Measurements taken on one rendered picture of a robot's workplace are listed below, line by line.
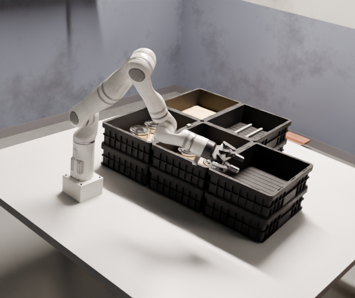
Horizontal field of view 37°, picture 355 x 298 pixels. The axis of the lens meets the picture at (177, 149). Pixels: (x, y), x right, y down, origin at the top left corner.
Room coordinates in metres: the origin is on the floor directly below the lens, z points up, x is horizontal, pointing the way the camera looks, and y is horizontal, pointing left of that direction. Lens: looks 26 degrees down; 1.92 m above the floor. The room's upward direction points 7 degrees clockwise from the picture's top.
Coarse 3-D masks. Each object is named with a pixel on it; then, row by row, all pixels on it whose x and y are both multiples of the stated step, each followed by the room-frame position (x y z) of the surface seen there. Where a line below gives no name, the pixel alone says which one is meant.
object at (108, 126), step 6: (144, 108) 2.49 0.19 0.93; (168, 108) 2.52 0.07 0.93; (126, 114) 2.37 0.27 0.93; (180, 114) 2.47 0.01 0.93; (108, 120) 2.28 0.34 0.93; (198, 120) 2.41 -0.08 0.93; (102, 126) 2.24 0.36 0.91; (108, 126) 2.22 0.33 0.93; (114, 126) 2.22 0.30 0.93; (114, 132) 2.20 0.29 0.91; (120, 132) 2.18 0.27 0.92; (126, 132) 2.16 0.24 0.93; (174, 132) 2.23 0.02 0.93; (132, 138) 2.14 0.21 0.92; (138, 138) 2.12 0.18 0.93; (144, 144) 2.10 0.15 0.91; (150, 144) 2.09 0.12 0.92
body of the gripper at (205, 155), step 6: (210, 144) 1.84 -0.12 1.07; (216, 144) 1.88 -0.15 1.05; (204, 150) 1.83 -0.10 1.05; (210, 150) 1.82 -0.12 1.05; (216, 150) 1.85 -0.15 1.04; (204, 156) 1.83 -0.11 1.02; (210, 156) 1.82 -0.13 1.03; (216, 156) 1.83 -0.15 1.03; (222, 156) 1.83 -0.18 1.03; (216, 162) 1.82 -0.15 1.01
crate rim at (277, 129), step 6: (234, 108) 2.64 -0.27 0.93; (258, 108) 2.68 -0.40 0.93; (222, 114) 2.54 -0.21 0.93; (270, 114) 2.63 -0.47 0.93; (204, 120) 2.42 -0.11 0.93; (210, 120) 2.44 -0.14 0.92; (288, 120) 2.57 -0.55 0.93; (216, 126) 2.37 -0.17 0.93; (282, 126) 2.48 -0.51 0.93; (288, 126) 2.54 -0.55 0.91; (234, 132) 2.31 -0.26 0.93; (270, 132) 2.37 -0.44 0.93; (276, 132) 2.43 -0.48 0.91; (258, 138) 2.28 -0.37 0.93; (264, 138) 2.33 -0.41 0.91
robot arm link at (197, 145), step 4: (196, 136) 1.87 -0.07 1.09; (200, 136) 1.87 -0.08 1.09; (196, 140) 1.85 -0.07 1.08; (200, 140) 1.85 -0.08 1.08; (204, 140) 1.85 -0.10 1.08; (192, 144) 1.84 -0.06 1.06; (196, 144) 1.84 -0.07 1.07; (200, 144) 1.84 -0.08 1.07; (204, 144) 1.84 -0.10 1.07; (192, 148) 1.84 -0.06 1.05; (196, 148) 1.83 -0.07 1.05; (200, 148) 1.83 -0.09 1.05; (192, 152) 1.85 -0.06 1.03; (196, 152) 1.83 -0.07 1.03; (200, 152) 1.83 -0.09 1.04; (196, 156) 1.86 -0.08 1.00; (200, 156) 1.84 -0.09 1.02; (196, 160) 1.85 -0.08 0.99; (196, 164) 1.85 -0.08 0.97
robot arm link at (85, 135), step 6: (96, 114) 1.98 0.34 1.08; (90, 120) 1.95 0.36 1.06; (96, 120) 1.98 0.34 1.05; (90, 126) 2.00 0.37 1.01; (96, 126) 1.99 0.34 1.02; (78, 132) 1.98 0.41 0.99; (84, 132) 1.98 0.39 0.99; (90, 132) 1.98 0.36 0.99; (96, 132) 1.98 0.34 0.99; (78, 138) 1.95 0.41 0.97; (84, 138) 1.95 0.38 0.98; (90, 138) 1.96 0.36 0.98
